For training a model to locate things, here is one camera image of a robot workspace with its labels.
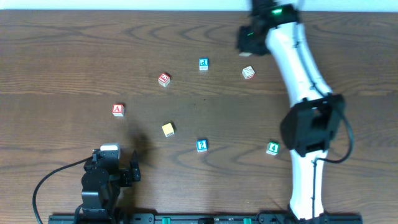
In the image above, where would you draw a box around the red letter I block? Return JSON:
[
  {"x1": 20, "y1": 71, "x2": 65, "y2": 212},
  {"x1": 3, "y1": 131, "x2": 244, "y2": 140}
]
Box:
[{"x1": 239, "y1": 52, "x2": 252, "y2": 57}]

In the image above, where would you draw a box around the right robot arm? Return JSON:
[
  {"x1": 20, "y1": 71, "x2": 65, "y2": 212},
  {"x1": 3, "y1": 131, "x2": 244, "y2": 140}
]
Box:
[{"x1": 237, "y1": 1, "x2": 345, "y2": 223}]

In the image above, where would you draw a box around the white block red print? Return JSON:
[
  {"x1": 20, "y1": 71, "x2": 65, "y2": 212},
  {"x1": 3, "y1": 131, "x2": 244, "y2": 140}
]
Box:
[{"x1": 242, "y1": 66, "x2": 255, "y2": 80}]

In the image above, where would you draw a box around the blue letter P block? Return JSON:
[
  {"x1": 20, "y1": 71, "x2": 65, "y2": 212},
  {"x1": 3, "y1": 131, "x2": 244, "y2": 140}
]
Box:
[{"x1": 199, "y1": 58, "x2": 209, "y2": 71}]

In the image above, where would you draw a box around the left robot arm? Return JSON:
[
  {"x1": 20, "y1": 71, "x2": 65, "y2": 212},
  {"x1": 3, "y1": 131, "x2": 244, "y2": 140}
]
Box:
[{"x1": 74, "y1": 149, "x2": 141, "y2": 223}]

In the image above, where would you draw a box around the green number 4 block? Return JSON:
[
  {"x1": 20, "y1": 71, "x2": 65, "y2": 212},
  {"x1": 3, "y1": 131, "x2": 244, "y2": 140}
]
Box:
[{"x1": 266, "y1": 142, "x2": 280, "y2": 156}]

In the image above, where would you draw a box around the left black cable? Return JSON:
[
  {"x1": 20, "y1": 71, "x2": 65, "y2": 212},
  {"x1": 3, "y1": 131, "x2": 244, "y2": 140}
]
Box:
[{"x1": 32, "y1": 156, "x2": 94, "y2": 224}]

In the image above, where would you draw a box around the blue number 2 block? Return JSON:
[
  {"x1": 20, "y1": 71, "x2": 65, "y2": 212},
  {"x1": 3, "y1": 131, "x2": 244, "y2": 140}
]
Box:
[{"x1": 197, "y1": 139, "x2": 208, "y2": 152}]

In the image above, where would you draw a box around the red letter E block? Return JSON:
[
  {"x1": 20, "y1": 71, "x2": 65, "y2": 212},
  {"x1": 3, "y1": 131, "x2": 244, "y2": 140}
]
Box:
[{"x1": 158, "y1": 73, "x2": 170, "y2": 87}]

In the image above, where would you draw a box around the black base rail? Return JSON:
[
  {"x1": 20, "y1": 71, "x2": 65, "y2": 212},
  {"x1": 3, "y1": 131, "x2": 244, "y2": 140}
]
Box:
[{"x1": 49, "y1": 212, "x2": 363, "y2": 224}]

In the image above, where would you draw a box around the red letter A block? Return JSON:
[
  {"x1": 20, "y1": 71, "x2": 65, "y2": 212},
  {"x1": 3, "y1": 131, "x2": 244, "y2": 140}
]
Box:
[{"x1": 112, "y1": 104, "x2": 125, "y2": 117}]

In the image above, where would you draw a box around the yellow wooden block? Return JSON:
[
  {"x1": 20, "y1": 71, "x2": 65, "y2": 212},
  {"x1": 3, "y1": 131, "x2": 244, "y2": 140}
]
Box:
[{"x1": 162, "y1": 123, "x2": 175, "y2": 137}]

